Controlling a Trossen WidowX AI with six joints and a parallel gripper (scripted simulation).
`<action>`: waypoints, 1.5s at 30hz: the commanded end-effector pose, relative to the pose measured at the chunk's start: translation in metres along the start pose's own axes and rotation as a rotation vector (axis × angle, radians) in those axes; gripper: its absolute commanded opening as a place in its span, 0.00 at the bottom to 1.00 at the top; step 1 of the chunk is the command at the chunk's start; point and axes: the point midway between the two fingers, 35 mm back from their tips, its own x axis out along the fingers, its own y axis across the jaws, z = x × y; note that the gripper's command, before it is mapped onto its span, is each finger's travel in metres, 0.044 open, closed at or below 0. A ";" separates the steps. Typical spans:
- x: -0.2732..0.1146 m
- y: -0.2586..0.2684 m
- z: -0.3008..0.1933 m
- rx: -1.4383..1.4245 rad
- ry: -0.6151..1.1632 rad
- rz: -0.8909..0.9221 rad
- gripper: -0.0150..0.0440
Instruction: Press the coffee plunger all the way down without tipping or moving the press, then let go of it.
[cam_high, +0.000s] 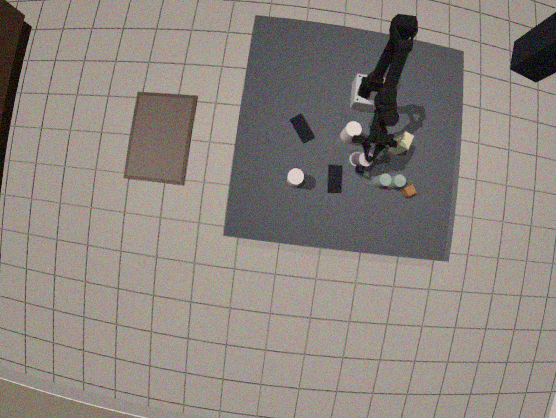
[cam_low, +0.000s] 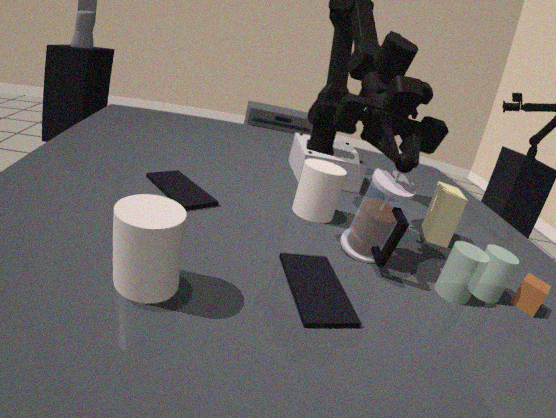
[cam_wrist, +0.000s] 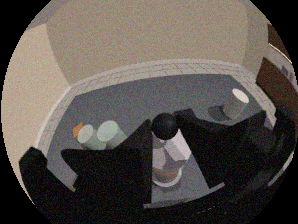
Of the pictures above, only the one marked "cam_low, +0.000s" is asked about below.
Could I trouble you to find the glass coffee press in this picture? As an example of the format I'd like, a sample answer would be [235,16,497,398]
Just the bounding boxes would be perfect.
[340,153,416,267]

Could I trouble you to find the beige rectangular block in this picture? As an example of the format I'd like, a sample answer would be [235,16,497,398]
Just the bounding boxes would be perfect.
[421,181,467,248]

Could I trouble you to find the white cylinder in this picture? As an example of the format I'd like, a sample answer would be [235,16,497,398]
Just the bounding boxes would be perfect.
[112,194,187,304]
[292,159,347,223]

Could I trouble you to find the brown cube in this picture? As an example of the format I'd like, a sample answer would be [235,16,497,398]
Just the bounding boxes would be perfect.
[511,273,551,317]

